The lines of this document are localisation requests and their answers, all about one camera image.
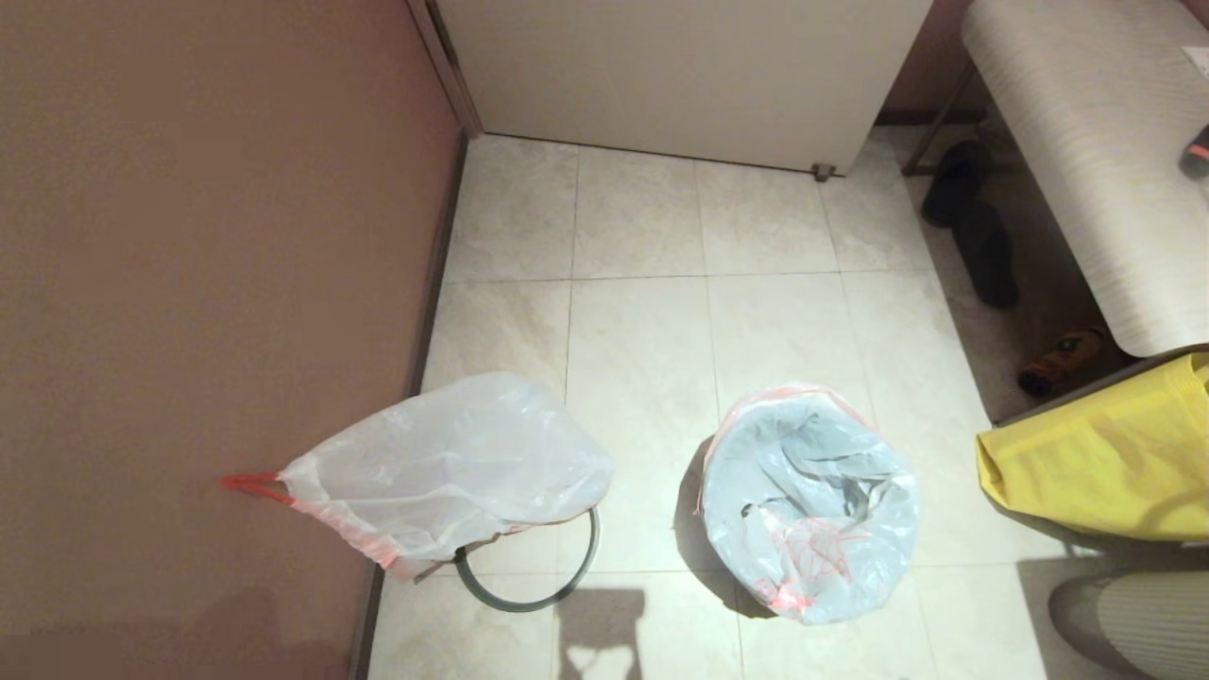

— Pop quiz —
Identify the used white drawstring trash bag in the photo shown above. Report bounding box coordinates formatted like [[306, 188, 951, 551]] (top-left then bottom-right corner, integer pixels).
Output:
[[222, 371, 616, 581]]

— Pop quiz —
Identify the white bin liner bag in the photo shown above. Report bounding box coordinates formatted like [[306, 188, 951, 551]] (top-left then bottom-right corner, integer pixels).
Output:
[[699, 382, 923, 626]]

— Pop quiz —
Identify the dark bin retaining ring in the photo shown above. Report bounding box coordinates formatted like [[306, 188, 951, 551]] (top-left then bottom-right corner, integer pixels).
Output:
[[453, 508, 602, 613]]

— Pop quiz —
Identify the yellow fabric bag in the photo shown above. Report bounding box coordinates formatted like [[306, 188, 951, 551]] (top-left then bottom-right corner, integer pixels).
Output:
[[978, 351, 1209, 544]]

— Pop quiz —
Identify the white door panel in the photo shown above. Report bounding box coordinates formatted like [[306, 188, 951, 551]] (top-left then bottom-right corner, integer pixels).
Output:
[[430, 0, 936, 176]]

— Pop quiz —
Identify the black slipper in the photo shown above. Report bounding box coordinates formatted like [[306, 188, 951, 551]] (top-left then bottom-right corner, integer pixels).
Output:
[[921, 140, 995, 228], [949, 203, 1021, 309]]

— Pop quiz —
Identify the metal bench leg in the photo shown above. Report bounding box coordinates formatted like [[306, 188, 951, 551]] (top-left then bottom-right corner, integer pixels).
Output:
[[902, 61, 988, 177]]

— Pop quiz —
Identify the orange drink bottle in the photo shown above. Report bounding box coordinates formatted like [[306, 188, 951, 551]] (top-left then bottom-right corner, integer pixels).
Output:
[[1018, 328, 1108, 396]]

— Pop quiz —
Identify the wood-grain bench top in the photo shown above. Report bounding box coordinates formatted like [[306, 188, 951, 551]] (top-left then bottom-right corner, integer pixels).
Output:
[[962, 0, 1209, 358]]

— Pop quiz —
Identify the white pleated round stool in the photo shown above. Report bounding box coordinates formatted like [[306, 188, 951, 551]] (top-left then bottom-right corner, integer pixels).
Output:
[[1048, 569, 1209, 680]]

